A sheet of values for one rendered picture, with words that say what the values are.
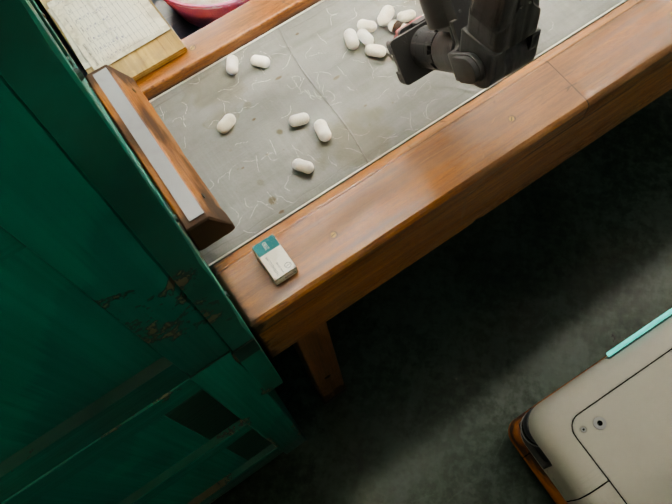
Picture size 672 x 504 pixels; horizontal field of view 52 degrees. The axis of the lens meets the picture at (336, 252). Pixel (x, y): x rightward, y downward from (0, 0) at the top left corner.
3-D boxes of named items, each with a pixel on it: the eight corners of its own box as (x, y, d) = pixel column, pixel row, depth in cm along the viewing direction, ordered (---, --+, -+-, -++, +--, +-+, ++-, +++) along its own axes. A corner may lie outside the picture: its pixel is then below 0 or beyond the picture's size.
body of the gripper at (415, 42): (382, 41, 93) (408, 44, 86) (444, 5, 94) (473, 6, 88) (400, 85, 96) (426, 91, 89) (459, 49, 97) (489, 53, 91)
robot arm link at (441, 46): (463, 84, 84) (500, 63, 85) (445, 31, 81) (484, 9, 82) (435, 79, 90) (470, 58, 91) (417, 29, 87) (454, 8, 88)
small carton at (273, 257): (298, 271, 94) (296, 266, 92) (276, 286, 93) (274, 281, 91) (275, 239, 96) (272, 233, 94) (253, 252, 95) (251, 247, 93)
